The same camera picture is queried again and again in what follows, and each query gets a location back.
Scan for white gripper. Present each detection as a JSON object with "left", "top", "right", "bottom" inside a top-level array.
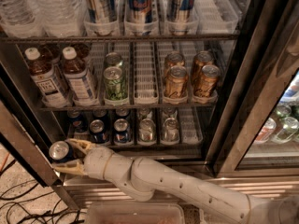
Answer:
[{"left": 52, "top": 138, "right": 133, "bottom": 185}]

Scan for blue pepsi can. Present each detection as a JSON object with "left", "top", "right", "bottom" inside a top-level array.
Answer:
[
  {"left": 49, "top": 141, "right": 74, "bottom": 163},
  {"left": 115, "top": 108, "right": 131, "bottom": 122},
  {"left": 113, "top": 119, "right": 131, "bottom": 144},
  {"left": 89, "top": 119, "right": 108, "bottom": 144},
  {"left": 67, "top": 110, "right": 88, "bottom": 133},
  {"left": 93, "top": 109, "right": 110, "bottom": 128}
]

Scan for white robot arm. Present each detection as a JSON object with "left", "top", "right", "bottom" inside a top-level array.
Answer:
[{"left": 50, "top": 138, "right": 299, "bottom": 224}]

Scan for steel fridge door left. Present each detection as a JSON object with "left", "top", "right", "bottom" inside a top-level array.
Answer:
[{"left": 0, "top": 63, "right": 79, "bottom": 210}]

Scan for silver soda can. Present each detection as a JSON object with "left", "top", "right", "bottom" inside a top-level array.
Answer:
[
  {"left": 138, "top": 119, "right": 156, "bottom": 143},
  {"left": 162, "top": 118, "right": 179, "bottom": 142}
]

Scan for green soda can front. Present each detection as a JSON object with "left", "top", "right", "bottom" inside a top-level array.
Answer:
[{"left": 104, "top": 66, "right": 128, "bottom": 101}]

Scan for green soda can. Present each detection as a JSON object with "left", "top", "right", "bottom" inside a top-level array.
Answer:
[
  {"left": 104, "top": 66, "right": 128, "bottom": 101},
  {"left": 105, "top": 52, "right": 123, "bottom": 69}
]

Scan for silver soda can right front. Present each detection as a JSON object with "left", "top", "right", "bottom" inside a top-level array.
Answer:
[{"left": 162, "top": 118, "right": 179, "bottom": 142}]

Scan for green soda can rear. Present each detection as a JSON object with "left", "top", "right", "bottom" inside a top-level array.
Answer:
[{"left": 105, "top": 52, "right": 123, "bottom": 69}]

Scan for gold soda can front left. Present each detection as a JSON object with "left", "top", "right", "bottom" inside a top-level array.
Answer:
[{"left": 164, "top": 65, "right": 188, "bottom": 99}]

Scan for gold soda can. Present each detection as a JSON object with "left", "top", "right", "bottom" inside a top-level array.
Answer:
[
  {"left": 164, "top": 65, "right": 188, "bottom": 99},
  {"left": 191, "top": 50, "right": 214, "bottom": 84},
  {"left": 164, "top": 51, "right": 185, "bottom": 76},
  {"left": 193, "top": 64, "right": 221, "bottom": 98}
]

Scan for gold soda can rear left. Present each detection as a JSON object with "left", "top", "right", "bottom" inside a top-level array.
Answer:
[{"left": 164, "top": 51, "right": 185, "bottom": 76}]

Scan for tall energy can middle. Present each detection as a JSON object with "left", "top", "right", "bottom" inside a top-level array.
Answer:
[{"left": 127, "top": 0, "right": 152, "bottom": 35}]

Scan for tall energy can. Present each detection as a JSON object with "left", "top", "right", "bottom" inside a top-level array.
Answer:
[
  {"left": 166, "top": 0, "right": 194, "bottom": 35},
  {"left": 84, "top": 0, "right": 117, "bottom": 36},
  {"left": 127, "top": 0, "right": 152, "bottom": 35}
]

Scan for gold soda can front right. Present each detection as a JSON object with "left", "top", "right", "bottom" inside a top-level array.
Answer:
[{"left": 193, "top": 64, "right": 221, "bottom": 98}]

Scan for tall energy can left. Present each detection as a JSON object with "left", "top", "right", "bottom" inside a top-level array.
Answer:
[{"left": 84, "top": 0, "right": 117, "bottom": 36}]

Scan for gold soda can rear right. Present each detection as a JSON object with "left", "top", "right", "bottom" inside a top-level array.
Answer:
[{"left": 191, "top": 50, "right": 214, "bottom": 84}]

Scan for glass fridge door right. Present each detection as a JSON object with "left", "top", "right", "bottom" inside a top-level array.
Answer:
[{"left": 213, "top": 0, "right": 299, "bottom": 177}]

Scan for tall energy can right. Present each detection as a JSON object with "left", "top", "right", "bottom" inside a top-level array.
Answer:
[{"left": 166, "top": 0, "right": 194, "bottom": 35}]

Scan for tea bottle front right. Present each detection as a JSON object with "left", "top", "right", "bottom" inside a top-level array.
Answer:
[{"left": 63, "top": 47, "right": 96, "bottom": 101}]

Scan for tea bottle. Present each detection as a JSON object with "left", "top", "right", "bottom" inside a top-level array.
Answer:
[
  {"left": 25, "top": 48, "right": 68, "bottom": 107},
  {"left": 63, "top": 47, "right": 96, "bottom": 101}
]

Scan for tea bottle front left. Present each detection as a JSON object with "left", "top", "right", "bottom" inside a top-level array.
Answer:
[{"left": 25, "top": 48, "right": 68, "bottom": 107}]

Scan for water bottle right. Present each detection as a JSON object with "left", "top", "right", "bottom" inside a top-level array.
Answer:
[{"left": 36, "top": 0, "right": 80, "bottom": 37}]

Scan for water bottle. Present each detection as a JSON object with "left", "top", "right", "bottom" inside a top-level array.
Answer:
[
  {"left": 36, "top": 0, "right": 80, "bottom": 37},
  {"left": 0, "top": 0, "right": 44, "bottom": 38}
]

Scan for water bottle left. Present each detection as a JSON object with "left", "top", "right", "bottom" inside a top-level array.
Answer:
[{"left": 0, "top": 0, "right": 44, "bottom": 38}]

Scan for clear plastic bin right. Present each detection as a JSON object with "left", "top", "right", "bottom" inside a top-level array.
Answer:
[{"left": 199, "top": 203, "right": 299, "bottom": 224}]

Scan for black floor cables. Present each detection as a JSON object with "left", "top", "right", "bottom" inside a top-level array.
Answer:
[{"left": 0, "top": 159, "right": 87, "bottom": 224}]

